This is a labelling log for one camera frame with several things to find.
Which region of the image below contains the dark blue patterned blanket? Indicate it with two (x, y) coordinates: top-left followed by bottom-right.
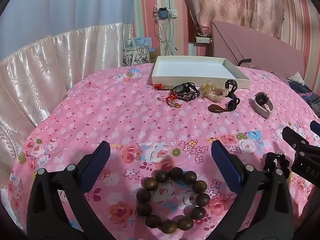
(287, 80), (320, 105)

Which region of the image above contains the pink patterned curtain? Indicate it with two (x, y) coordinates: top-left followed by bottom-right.
(184, 0), (285, 34)

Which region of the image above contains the bundle of white charger cables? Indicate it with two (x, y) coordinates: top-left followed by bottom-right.
(154, 17), (179, 55)

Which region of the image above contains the wristwatch with pink strap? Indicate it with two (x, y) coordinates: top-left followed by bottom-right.
(248, 92), (274, 119)

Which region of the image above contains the black and white patterned bag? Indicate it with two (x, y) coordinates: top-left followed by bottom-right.
(122, 46), (150, 67)

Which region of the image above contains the purple pillow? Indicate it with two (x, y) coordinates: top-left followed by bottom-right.
(271, 70), (290, 80)

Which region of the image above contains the brown pendant black cord necklace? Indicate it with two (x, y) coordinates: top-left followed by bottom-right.
(208, 79), (241, 114)

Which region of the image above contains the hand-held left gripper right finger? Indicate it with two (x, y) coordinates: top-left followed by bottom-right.
(211, 140), (302, 240)

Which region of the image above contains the black patterned bracelet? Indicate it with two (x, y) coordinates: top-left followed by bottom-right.
(172, 82), (200, 102)

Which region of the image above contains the pink padded headboard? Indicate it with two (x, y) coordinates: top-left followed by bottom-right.
(211, 20), (304, 78)

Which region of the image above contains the blue curtain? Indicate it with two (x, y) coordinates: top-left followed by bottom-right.
(0, 0), (137, 60)

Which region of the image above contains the pink floral bedsheet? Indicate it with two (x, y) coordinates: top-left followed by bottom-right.
(7, 62), (320, 240)

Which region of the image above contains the white satin curtain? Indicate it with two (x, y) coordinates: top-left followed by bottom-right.
(0, 22), (134, 193)

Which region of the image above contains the light blue gift bag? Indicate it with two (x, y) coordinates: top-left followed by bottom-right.
(125, 37), (152, 55)

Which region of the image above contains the brown wooden bead bracelet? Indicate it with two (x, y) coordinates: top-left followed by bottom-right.
(136, 167), (208, 233)

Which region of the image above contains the white cloth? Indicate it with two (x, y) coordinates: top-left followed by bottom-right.
(287, 71), (304, 84)

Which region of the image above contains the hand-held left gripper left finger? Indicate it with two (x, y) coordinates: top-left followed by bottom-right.
(26, 141), (111, 240)

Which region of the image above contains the cream scrunchie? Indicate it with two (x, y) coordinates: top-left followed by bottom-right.
(199, 81), (229, 103)

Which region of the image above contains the red knot charm gold pendant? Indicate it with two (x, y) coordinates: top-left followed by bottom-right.
(157, 92), (182, 109)

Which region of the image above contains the white shallow tray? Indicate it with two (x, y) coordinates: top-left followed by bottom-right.
(151, 56), (251, 90)

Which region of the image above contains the red knot charm wooden piece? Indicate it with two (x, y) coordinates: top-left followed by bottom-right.
(150, 82), (173, 91)

